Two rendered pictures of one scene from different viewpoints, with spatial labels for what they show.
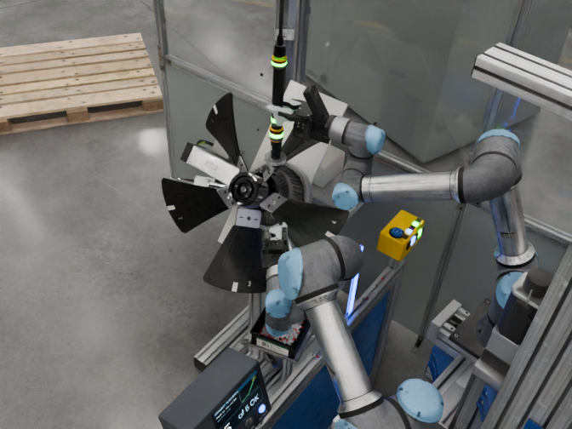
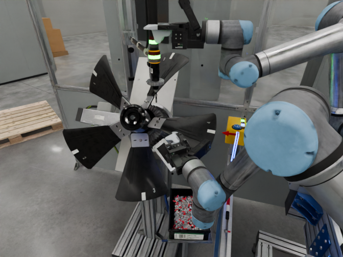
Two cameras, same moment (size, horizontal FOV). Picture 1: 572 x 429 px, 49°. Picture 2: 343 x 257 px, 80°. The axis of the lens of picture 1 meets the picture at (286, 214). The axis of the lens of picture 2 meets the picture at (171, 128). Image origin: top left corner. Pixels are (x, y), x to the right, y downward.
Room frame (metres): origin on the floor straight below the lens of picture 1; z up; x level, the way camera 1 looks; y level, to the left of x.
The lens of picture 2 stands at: (0.85, 0.24, 1.64)
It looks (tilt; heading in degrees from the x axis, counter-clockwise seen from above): 31 degrees down; 341
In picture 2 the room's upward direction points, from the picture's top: straight up
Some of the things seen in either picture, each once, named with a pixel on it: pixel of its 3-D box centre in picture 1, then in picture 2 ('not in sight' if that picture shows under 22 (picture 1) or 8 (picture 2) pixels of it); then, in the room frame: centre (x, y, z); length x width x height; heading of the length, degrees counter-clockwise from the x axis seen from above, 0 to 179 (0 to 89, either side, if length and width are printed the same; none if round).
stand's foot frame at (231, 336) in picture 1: (271, 344); (154, 227); (1.87, 0.04, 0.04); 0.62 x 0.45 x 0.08; 145
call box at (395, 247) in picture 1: (400, 236); (235, 131); (1.66, -0.42, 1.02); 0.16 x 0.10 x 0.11; 145
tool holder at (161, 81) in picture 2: (276, 145); (154, 70); (1.64, 0.04, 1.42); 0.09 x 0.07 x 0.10; 0
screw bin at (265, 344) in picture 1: (284, 323); (188, 212); (1.38, -0.02, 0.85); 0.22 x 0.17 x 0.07; 159
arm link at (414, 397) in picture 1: (414, 410); not in sight; (0.85, -0.35, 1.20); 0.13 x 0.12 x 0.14; 120
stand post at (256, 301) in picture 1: (260, 301); (147, 203); (1.79, 0.09, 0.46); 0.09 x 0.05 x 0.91; 55
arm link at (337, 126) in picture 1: (339, 128); (211, 32); (1.55, -0.14, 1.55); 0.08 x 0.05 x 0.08; 155
